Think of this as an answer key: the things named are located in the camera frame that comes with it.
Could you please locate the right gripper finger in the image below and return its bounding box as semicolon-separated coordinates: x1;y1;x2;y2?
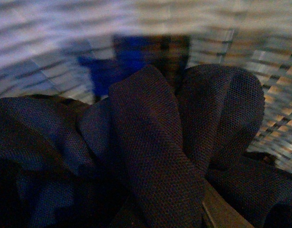
202;181;253;228

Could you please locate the dark navy mesh garment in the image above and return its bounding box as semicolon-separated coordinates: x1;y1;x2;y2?
0;65;292;228

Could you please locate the blue cloth garment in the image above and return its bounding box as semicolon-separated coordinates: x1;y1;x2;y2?
78;35;163;102

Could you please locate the white wicker laundry basket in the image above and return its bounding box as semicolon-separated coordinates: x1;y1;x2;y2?
0;0;292;176

